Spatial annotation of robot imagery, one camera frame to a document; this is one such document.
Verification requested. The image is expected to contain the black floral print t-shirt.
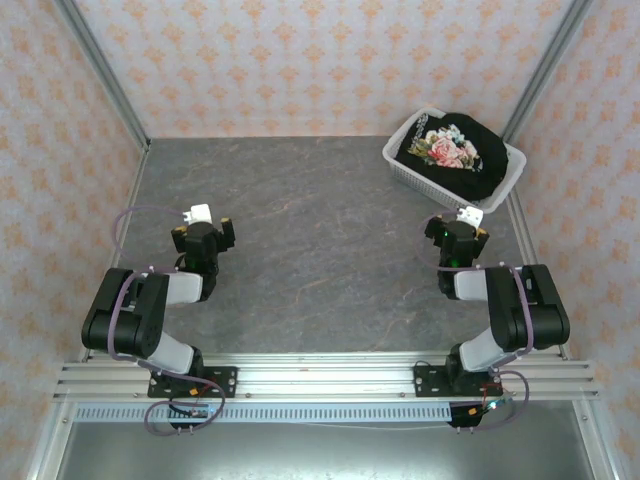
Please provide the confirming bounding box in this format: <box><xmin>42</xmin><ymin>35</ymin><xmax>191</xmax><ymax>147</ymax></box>
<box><xmin>396</xmin><ymin>112</ymin><xmax>511</xmax><ymax>204</ymax></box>

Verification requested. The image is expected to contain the white plastic basket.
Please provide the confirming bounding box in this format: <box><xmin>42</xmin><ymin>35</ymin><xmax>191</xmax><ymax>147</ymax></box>
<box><xmin>382</xmin><ymin>106</ymin><xmax>528</xmax><ymax>214</ymax></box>

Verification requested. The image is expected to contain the small circuit board with LED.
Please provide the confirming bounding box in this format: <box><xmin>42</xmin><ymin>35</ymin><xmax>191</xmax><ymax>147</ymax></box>
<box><xmin>467</xmin><ymin>396</ymin><xmax>516</xmax><ymax>419</ymax></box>
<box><xmin>169</xmin><ymin>399</ymin><xmax>217</xmax><ymax>420</ymax></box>

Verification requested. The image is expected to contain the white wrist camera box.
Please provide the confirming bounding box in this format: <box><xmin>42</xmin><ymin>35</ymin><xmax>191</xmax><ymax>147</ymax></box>
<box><xmin>455</xmin><ymin>205</ymin><xmax>485</xmax><ymax>229</ymax></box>
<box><xmin>180</xmin><ymin>202</ymin><xmax>214</xmax><ymax>226</ymax></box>

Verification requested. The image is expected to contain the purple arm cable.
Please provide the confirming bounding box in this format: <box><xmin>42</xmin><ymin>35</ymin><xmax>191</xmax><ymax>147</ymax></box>
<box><xmin>418</xmin><ymin>212</ymin><xmax>531</xmax><ymax>434</ymax></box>
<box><xmin>107</xmin><ymin>205</ymin><xmax>227</xmax><ymax>437</ymax></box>

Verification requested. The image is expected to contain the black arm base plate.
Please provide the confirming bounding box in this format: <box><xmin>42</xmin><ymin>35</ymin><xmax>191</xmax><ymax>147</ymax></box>
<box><xmin>147</xmin><ymin>367</ymin><xmax>239</xmax><ymax>399</ymax></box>
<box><xmin>413</xmin><ymin>363</ymin><xmax>504</xmax><ymax>399</ymax></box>

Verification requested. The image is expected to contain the aluminium mounting rail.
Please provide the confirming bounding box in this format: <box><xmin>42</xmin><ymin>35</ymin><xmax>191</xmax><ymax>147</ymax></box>
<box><xmin>52</xmin><ymin>352</ymin><xmax>599</xmax><ymax>401</ymax></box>

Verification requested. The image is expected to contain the aluminium frame post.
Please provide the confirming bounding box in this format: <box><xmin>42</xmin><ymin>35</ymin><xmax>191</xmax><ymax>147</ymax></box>
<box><xmin>501</xmin><ymin>0</ymin><xmax>596</xmax><ymax>142</ymax></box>
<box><xmin>54</xmin><ymin>0</ymin><xmax>153</xmax><ymax>151</ymax></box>

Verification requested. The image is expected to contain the grey slotted cable duct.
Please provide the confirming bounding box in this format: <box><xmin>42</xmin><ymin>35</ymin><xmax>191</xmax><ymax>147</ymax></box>
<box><xmin>74</xmin><ymin>403</ymin><xmax>454</xmax><ymax>424</ymax></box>

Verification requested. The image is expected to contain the aluminium frame leg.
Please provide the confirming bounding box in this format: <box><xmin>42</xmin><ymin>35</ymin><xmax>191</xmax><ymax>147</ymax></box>
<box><xmin>572</xmin><ymin>399</ymin><xmax>624</xmax><ymax>480</ymax></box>
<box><xmin>24</xmin><ymin>399</ymin><xmax>76</xmax><ymax>480</ymax></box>

